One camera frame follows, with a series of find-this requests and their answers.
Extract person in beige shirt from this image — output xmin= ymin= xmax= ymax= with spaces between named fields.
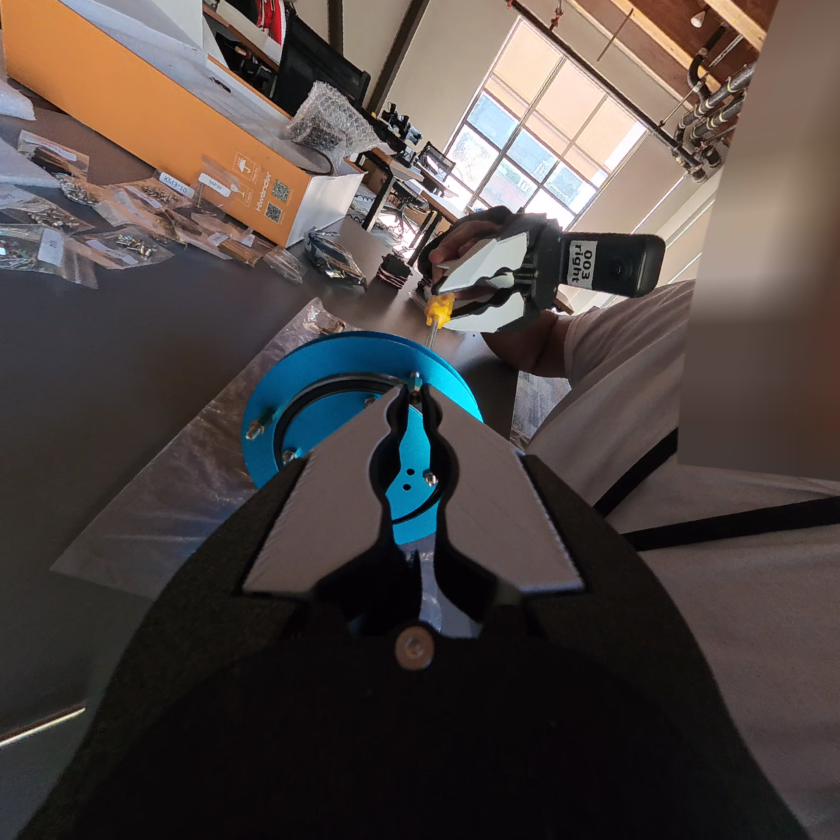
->
xmin=528 ymin=279 xmax=840 ymax=840

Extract black strap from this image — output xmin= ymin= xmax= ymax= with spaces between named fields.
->
xmin=594 ymin=427 xmax=840 ymax=552

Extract large orange cardboard box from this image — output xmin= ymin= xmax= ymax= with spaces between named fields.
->
xmin=0 ymin=0 xmax=367 ymax=249

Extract bubble wrap bundle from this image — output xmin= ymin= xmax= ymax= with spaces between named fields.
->
xmin=282 ymin=80 xmax=388 ymax=175

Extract shiny dark foil bag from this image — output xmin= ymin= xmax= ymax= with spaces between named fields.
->
xmin=305 ymin=226 xmax=368 ymax=286

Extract pile of small hardware bags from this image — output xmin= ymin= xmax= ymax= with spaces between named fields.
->
xmin=0 ymin=128 xmax=309 ymax=290

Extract background work table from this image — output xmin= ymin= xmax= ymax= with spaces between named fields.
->
xmin=354 ymin=147 xmax=460 ymax=250

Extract person's right forearm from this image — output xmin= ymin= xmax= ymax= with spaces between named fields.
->
xmin=481 ymin=308 xmax=578 ymax=379

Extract blue round metal base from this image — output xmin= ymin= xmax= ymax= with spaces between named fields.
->
xmin=241 ymin=331 xmax=484 ymax=636

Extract yellow handled screwdriver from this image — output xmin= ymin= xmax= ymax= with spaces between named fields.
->
xmin=422 ymin=292 xmax=458 ymax=352

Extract clear plastic bag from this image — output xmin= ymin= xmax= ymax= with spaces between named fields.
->
xmin=51 ymin=297 xmax=573 ymax=641

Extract person's right hand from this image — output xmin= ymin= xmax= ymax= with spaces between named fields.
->
xmin=419 ymin=205 xmax=527 ymax=282

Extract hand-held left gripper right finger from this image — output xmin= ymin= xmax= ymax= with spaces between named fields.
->
xmin=420 ymin=385 xmax=585 ymax=598

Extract black monitor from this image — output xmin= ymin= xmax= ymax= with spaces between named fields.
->
xmin=272 ymin=13 xmax=371 ymax=119

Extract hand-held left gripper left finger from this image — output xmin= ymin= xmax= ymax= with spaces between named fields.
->
xmin=241 ymin=386 xmax=411 ymax=598

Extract black office chair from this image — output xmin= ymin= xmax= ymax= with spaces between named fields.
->
xmin=416 ymin=141 xmax=457 ymax=191

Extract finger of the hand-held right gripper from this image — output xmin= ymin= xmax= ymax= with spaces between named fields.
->
xmin=449 ymin=279 xmax=529 ymax=333
xmin=434 ymin=231 xmax=531 ymax=296

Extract large grid window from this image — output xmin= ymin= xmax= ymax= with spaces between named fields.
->
xmin=446 ymin=16 xmax=647 ymax=237

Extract ceiling pipes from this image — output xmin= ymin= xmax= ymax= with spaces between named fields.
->
xmin=669 ymin=26 xmax=756 ymax=181

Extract black servo motor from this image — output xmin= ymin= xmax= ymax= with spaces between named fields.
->
xmin=375 ymin=251 xmax=416 ymax=291

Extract dark grey desk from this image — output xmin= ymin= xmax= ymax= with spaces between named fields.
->
xmin=0 ymin=79 xmax=526 ymax=840

